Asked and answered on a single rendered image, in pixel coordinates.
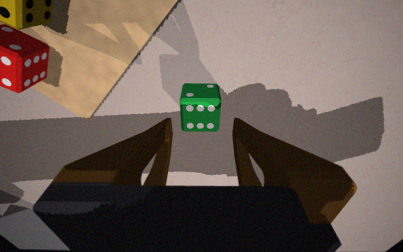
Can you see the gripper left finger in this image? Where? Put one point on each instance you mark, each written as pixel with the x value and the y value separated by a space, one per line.
pixel 123 163

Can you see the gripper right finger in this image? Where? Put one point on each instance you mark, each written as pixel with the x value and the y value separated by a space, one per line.
pixel 323 187

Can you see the green dice with white pips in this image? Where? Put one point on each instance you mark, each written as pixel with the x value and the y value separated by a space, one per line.
pixel 200 105

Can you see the tan mat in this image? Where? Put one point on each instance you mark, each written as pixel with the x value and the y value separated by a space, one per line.
pixel 91 43

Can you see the red dice with white pips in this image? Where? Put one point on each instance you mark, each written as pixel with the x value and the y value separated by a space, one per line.
pixel 23 59

